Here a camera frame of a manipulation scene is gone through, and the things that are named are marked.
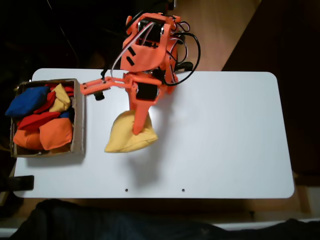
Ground yellow bean bag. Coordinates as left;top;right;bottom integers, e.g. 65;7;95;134
48;83;72;113
104;109;159;154

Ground cardboard box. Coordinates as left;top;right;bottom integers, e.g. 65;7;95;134
9;78;87;158

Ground red bean bag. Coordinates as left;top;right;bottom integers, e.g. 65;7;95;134
16;111;62;131
33;91;57;115
44;83;75;98

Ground orange bean bag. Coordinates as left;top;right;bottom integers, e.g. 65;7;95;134
12;129;45;150
39;117;74;151

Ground black table clamp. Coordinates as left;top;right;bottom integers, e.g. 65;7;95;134
176;61;194;73

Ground person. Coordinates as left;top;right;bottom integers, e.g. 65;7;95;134
9;198;320;240

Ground black camera cable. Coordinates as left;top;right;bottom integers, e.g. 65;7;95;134
100;62;113;82

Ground orange camera mount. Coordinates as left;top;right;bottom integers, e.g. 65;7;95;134
79;76;126;101

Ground black power cable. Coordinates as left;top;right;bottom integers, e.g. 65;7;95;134
162;32;202;87

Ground black bracket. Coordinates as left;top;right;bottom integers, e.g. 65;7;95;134
0;175;35;192

